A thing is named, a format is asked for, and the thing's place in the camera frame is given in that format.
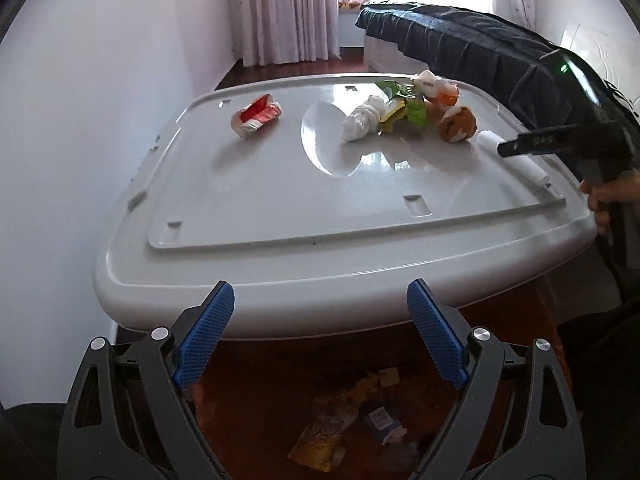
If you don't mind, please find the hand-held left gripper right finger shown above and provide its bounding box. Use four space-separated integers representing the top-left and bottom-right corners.
406 278 587 480

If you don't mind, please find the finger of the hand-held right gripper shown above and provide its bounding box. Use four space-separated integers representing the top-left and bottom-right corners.
497 126 618 159

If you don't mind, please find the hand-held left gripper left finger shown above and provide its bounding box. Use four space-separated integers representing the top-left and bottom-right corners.
56 280 236 480

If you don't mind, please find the white tube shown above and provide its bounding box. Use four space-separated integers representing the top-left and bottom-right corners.
475 131 548 186

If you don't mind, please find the dark blue snack packet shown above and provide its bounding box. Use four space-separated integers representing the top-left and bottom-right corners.
359 399 407 446

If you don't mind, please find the silver and orange chip bag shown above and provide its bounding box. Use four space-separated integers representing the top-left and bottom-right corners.
287 395 361 473

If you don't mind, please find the person's right hand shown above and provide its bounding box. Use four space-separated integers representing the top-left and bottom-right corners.
580 169 640 238

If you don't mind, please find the white carved headboard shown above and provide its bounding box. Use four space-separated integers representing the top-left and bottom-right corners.
560 24 640 126

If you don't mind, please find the beige wrapper scrap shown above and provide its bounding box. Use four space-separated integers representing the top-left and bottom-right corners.
367 367 401 388

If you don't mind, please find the round orange and white wrapper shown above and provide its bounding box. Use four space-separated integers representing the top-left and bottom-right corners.
438 105 477 143

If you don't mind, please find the grey crumpled wrapper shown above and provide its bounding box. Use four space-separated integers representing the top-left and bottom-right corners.
380 440 426 473

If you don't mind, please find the yellow and green wrapper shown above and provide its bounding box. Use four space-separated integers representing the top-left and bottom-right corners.
377 99 432 136

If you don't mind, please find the white plastic storage box lid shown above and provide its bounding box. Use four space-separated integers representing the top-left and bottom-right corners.
95 74 599 341

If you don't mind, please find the crumpled white tissue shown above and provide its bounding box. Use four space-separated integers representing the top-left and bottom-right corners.
342 95 388 143

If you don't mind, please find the red and white crumpled wrapper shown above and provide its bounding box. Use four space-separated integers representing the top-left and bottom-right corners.
231 93 282 140

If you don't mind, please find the white bed frame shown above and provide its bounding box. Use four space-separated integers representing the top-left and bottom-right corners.
363 35 436 73

